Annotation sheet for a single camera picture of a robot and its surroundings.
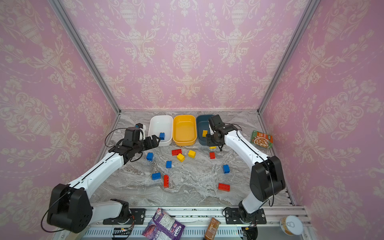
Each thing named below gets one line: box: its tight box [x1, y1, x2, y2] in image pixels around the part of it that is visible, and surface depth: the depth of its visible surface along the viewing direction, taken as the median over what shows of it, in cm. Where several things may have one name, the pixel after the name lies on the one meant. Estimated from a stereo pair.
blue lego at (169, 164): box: [166, 160, 173, 169], surface depth 94 cm
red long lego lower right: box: [218, 183, 231, 192], surface depth 85 cm
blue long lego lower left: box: [151, 172, 162, 181], surface depth 88 cm
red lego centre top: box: [171, 149, 182, 156], surface depth 98 cm
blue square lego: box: [146, 152, 154, 161], surface depth 96 cm
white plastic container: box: [148, 115, 173, 147], surface depth 109 cm
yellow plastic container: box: [172, 115, 198, 147], surface depth 106 cm
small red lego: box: [209, 152, 216, 159], surface depth 98 cm
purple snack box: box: [142, 207, 186, 240], surface depth 70 cm
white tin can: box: [279, 215, 304, 236], surface depth 69 cm
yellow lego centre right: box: [187, 150, 197, 159], surface depth 96 cm
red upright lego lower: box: [163, 174, 170, 189], surface depth 85 cm
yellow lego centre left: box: [176, 153, 186, 163], surface depth 96 cm
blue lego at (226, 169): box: [222, 164, 230, 174], surface depth 92 cm
